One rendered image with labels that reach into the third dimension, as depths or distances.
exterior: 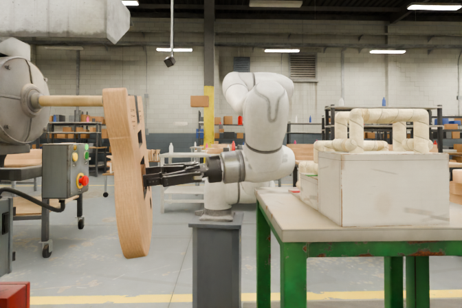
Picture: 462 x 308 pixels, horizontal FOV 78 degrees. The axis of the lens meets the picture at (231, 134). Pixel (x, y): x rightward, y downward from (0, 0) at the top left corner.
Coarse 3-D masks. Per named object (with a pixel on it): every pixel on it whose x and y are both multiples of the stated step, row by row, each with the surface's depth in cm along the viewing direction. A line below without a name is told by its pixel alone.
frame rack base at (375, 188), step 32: (320, 160) 79; (352, 160) 67; (384, 160) 68; (416, 160) 68; (448, 160) 69; (320, 192) 79; (352, 192) 67; (384, 192) 68; (416, 192) 68; (448, 192) 69; (352, 224) 67; (384, 224) 67; (416, 224) 68; (448, 224) 69
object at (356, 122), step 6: (354, 120) 69; (360, 120) 68; (354, 126) 69; (360, 126) 68; (354, 132) 69; (360, 132) 68; (354, 138) 69; (360, 138) 68; (360, 144) 68; (354, 150) 69; (360, 150) 68
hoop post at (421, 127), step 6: (420, 120) 70; (426, 120) 70; (414, 126) 72; (420, 126) 70; (426, 126) 70; (414, 132) 72; (420, 132) 70; (426, 132) 70; (414, 138) 72; (420, 138) 70; (426, 138) 70; (414, 144) 72; (420, 144) 70; (426, 144) 70; (414, 150) 72; (420, 150) 70; (426, 150) 70
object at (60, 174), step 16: (48, 144) 103; (64, 144) 103; (80, 144) 112; (48, 160) 103; (64, 160) 103; (80, 160) 112; (48, 176) 103; (64, 176) 103; (80, 176) 112; (0, 192) 99; (16, 192) 101; (48, 192) 103; (64, 192) 103; (80, 192) 112; (48, 208) 105; (64, 208) 107
